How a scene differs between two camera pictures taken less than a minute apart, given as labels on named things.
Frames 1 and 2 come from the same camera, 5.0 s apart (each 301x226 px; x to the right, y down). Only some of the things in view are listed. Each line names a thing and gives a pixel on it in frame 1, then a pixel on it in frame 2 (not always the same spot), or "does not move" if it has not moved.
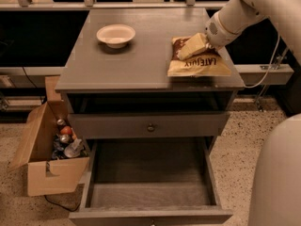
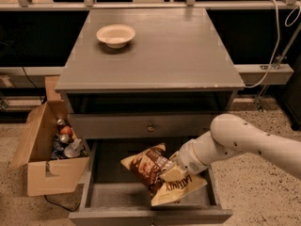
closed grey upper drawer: x=149 y=125 does not move
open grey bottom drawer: x=150 y=182 does not move
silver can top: x=60 y=121 does not move
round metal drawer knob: x=150 y=128 does not move
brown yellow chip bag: x=209 y=62 to x=148 y=164
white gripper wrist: x=218 y=34 to x=188 y=158
